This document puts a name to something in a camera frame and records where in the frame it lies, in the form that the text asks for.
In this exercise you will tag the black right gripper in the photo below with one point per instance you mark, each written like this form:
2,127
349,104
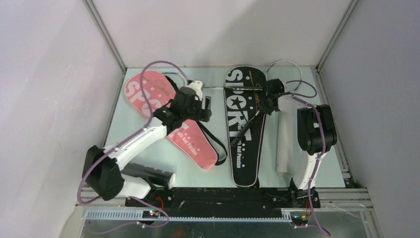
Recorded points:
264,109

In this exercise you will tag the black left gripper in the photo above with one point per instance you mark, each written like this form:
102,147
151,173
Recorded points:
203,114

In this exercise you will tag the black racket cover bag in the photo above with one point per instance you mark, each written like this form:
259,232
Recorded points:
245,159

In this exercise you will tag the white black racket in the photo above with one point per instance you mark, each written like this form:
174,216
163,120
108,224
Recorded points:
243,107

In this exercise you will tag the white shuttlecock tube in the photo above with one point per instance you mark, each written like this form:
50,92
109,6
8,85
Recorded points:
285,145

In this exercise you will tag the pink racket cover bag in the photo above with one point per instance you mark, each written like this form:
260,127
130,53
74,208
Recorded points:
189,138

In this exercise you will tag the black shuttlecock tube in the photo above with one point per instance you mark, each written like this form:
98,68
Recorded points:
156,176

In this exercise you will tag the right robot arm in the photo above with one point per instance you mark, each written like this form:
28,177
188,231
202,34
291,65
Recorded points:
306,133

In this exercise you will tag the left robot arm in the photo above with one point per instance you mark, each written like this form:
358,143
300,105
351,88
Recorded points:
103,166

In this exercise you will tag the white racket under pink racket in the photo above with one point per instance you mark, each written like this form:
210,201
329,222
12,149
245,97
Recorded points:
233,88

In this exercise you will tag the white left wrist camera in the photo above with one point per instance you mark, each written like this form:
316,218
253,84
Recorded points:
197,86

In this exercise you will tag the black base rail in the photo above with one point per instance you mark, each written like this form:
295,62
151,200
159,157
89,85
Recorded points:
239,203

